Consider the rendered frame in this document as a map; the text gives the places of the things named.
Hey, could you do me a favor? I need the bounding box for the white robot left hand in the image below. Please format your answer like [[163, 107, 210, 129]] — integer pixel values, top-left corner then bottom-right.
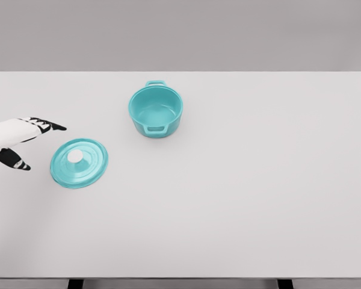
[[0, 117, 67, 172]]

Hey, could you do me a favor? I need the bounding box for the turquoise pot lid white knob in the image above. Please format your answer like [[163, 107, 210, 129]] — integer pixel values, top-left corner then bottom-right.
[[50, 137, 110, 190]]

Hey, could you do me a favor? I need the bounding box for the turquoise pot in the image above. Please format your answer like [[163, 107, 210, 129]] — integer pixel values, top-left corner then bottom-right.
[[128, 80, 185, 138]]

